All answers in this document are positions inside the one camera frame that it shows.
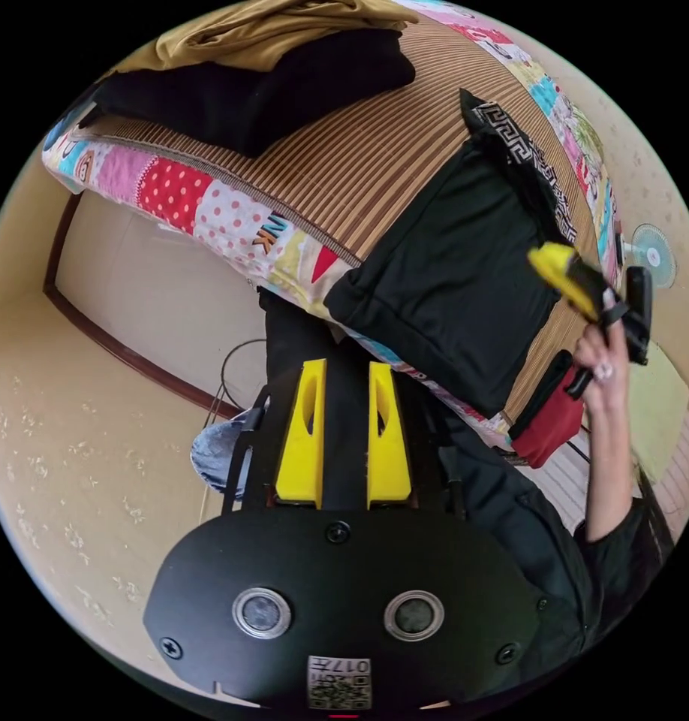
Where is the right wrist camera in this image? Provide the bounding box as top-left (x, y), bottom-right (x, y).
top-left (625, 265), bottom-right (654, 336)

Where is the black long sleeve shirt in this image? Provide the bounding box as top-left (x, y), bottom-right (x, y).
top-left (323, 88), bottom-right (579, 419)

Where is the bed with mat and patchwork quilt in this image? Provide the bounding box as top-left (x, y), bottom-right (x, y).
top-left (40, 0), bottom-right (628, 469)

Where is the person's right hand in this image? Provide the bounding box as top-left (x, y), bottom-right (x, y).
top-left (571, 288), bottom-right (633, 408)

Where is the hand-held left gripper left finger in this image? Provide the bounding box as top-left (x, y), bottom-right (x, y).
top-left (274, 357), bottom-right (327, 503)

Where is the person's right forearm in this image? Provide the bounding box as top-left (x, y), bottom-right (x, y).
top-left (579, 388), bottom-right (645, 543)

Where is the pile of ochre and black clothes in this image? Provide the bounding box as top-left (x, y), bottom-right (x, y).
top-left (89, 0), bottom-right (420, 160)

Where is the white standing fan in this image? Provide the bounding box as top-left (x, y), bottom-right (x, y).
top-left (614, 222), bottom-right (678, 291)

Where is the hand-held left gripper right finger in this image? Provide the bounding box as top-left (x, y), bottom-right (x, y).
top-left (368, 361), bottom-right (413, 511)

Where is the pile of red and black clothes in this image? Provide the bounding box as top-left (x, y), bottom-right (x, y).
top-left (507, 348), bottom-right (586, 469)

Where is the person's body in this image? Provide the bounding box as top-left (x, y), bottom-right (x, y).
top-left (190, 285), bottom-right (678, 686)

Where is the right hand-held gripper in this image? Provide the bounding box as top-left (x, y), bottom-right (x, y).
top-left (526, 243), bottom-right (651, 399)

